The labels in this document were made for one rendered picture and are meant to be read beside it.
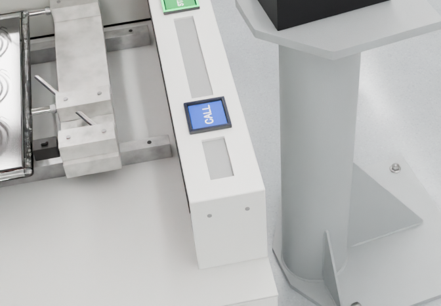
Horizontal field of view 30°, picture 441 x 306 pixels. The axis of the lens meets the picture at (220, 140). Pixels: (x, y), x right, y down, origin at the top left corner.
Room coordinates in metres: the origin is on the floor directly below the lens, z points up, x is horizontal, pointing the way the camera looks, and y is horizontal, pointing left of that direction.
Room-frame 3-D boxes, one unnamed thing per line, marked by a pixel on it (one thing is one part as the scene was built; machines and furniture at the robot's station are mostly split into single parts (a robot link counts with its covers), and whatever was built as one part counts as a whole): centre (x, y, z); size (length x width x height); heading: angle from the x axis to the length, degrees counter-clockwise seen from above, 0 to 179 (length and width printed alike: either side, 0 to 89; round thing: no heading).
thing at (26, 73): (0.95, 0.29, 0.90); 0.38 x 0.01 x 0.01; 6
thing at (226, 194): (0.91, 0.03, 0.89); 0.55 x 0.09 x 0.14; 6
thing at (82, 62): (0.98, 0.20, 0.87); 0.36 x 0.08 x 0.03; 6
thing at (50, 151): (0.81, 0.25, 0.90); 0.04 x 0.02 x 0.03; 96
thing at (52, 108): (0.89, 0.26, 0.89); 0.05 x 0.01 x 0.01; 96
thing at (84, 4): (1.14, 0.22, 0.89); 0.08 x 0.03 x 0.03; 96
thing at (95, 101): (0.90, 0.20, 0.89); 0.08 x 0.03 x 0.03; 96
